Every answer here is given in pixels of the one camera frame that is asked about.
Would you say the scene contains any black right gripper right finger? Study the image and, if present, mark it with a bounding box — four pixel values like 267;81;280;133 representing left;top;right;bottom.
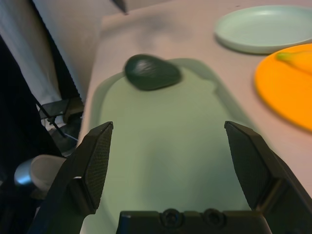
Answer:
224;120;312;234

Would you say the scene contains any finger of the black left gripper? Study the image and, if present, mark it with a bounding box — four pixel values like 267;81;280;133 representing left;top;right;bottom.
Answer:
111;0;129;15

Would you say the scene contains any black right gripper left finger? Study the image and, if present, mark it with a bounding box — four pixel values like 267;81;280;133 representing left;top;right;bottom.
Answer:
29;121;114;234

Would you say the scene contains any dark green avocado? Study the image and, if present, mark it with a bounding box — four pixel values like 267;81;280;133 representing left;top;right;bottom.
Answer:
124;54;182;91

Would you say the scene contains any yellow banana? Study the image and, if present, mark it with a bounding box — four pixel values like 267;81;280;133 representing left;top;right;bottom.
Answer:
276;50;312;75

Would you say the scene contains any black table base bar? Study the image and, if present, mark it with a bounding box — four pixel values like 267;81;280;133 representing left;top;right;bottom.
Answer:
36;98;83;122

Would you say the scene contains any yellow plate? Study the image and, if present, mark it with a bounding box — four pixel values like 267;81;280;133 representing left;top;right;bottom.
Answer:
254;43;312;134

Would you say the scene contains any green silicone mat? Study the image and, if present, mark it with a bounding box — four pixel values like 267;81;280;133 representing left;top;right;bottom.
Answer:
80;58;269;234

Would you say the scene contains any mint green plate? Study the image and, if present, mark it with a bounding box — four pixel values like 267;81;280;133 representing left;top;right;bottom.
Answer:
214;5;312;55

